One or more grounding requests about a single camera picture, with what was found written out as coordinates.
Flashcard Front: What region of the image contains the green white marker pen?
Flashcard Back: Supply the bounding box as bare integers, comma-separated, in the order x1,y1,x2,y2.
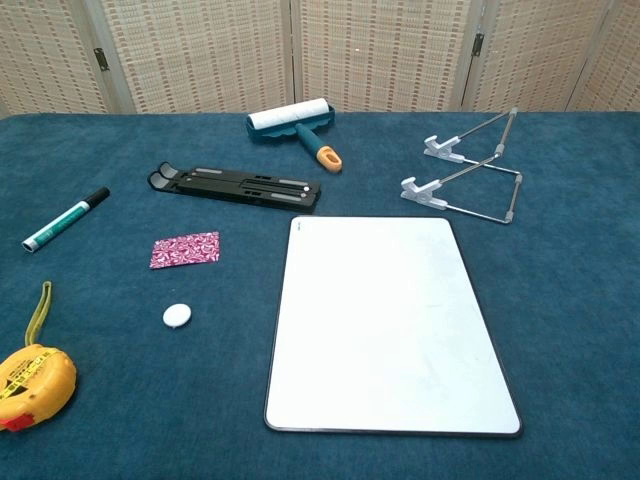
21,186,112,253

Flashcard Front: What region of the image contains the black folding laptop stand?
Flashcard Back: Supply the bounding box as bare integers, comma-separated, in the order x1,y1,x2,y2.
147,161,324,216

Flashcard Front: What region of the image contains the white round magnet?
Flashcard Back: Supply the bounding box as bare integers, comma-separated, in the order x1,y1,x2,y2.
161,303,193,331

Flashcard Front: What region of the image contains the white wire book stand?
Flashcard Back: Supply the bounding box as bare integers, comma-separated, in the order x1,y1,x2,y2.
399,106,525,226

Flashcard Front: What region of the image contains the magenta patterned rectangular packet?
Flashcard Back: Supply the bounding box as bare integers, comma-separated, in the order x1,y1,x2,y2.
149,230,221,270

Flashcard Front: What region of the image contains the yellow tape measure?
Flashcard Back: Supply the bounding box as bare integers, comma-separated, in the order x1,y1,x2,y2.
0,280,79,433

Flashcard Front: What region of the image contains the white rectangular board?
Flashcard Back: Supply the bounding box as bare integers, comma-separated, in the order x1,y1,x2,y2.
263,215,524,439

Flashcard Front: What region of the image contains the teal lint roller orange tip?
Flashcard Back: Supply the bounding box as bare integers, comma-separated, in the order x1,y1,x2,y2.
245,97,345,175

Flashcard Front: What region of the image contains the woven folding screen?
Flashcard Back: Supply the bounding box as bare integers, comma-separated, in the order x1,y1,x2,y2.
0,0,640,121

